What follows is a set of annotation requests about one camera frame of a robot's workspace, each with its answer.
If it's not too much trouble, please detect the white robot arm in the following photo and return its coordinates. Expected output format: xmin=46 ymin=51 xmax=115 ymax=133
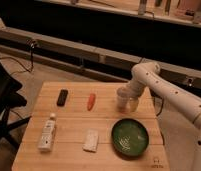
xmin=126 ymin=62 xmax=201 ymax=171

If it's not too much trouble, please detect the orange carrot toy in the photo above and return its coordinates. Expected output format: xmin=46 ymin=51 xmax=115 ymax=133
xmin=87 ymin=93 xmax=96 ymax=111

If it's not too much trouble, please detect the green ceramic bowl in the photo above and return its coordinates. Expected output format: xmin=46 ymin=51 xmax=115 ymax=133
xmin=111 ymin=118 xmax=149 ymax=157

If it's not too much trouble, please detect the black cable on floor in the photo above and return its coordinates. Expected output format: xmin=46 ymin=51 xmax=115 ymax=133
xmin=0 ymin=39 xmax=39 ymax=75

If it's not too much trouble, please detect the black cable behind table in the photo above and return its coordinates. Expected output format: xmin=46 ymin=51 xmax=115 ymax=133
xmin=153 ymin=94 xmax=166 ymax=118

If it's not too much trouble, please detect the black rectangular block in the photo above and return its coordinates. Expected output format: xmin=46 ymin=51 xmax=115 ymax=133
xmin=57 ymin=89 xmax=68 ymax=106

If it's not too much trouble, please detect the white sponge block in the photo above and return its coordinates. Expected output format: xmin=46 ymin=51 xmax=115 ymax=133
xmin=83 ymin=130 xmax=99 ymax=152

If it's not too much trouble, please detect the white bottle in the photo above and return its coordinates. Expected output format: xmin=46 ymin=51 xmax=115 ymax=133
xmin=38 ymin=113 xmax=56 ymax=152

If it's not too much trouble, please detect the black office chair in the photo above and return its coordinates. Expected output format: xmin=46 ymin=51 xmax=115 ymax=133
xmin=0 ymin=63 xmax=30 ymax=149

